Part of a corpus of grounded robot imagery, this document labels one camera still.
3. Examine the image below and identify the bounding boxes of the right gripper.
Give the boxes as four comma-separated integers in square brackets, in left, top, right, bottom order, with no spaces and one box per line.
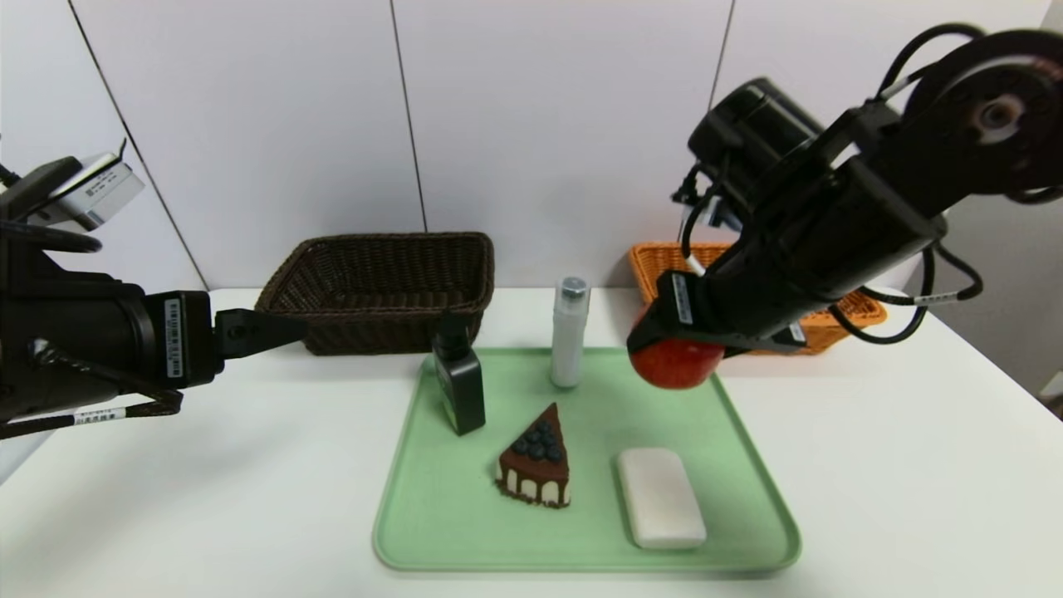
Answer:
[626,244,807,359]

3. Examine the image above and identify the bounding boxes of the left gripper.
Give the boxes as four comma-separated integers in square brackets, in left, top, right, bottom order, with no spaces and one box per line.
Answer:
[27,272,308,416]

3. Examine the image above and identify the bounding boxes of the red apple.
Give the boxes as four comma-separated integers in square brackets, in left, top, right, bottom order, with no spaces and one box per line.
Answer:
[629,331,726,390]

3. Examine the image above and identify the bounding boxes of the white spray bottle silver cap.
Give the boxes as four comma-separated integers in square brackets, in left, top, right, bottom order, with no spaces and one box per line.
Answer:
[550,277,590,389]

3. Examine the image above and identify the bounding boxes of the chocolate blueberry cake slice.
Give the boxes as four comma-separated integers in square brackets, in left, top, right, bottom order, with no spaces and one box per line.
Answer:
[495,403,571,507]

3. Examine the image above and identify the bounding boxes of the black pump bottle green label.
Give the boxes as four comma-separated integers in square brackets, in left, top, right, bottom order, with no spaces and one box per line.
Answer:
[432,309,487,436]

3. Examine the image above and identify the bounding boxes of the orange wicker basket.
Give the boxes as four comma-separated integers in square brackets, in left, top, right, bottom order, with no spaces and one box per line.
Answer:
[628,242,888,356]

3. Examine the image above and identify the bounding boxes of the dark brown wicker basket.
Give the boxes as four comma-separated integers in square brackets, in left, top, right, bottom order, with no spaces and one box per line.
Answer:
[254,233,496,356]

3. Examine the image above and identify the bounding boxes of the light green plastic tray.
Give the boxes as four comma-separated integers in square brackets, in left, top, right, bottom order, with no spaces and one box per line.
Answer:
[373,347,802,572]

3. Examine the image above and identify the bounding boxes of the white soap bar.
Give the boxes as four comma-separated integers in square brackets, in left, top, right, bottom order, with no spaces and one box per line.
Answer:
[616,447,708,550]

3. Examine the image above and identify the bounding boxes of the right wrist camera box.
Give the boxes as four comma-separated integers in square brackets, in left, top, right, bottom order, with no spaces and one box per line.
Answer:
[686,198,742,233]

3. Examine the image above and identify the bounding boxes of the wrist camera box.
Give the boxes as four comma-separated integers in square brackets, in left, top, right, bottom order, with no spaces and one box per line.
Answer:
[686,198,742,233]
[33,152,146,232]

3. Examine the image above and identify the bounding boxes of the black tagged left arm cable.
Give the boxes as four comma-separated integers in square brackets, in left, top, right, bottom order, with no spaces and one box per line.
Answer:
[0,386,185,439]

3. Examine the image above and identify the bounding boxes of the black tagged arm cable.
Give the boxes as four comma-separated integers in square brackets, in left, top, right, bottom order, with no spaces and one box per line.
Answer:
[0,386,185,439]
[829,245,985,346]

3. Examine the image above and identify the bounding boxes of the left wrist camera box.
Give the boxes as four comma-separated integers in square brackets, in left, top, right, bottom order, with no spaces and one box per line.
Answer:
[33,152,146,232]

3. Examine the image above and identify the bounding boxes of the black tagged right arm cable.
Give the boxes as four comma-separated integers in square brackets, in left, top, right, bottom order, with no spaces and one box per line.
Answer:
[829,245,985,346]

